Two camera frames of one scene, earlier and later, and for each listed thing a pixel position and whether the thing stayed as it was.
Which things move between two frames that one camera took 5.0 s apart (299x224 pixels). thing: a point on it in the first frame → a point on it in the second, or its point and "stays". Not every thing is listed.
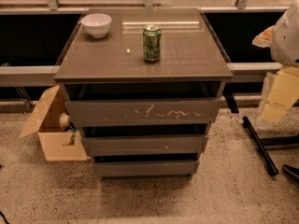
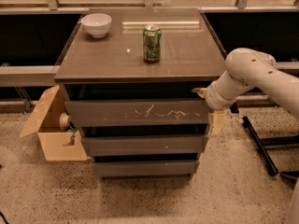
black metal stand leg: [261, 145] stays
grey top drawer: [142, 111] stays
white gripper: [286, 44] → [212, 98]
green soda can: [151, 42] stays
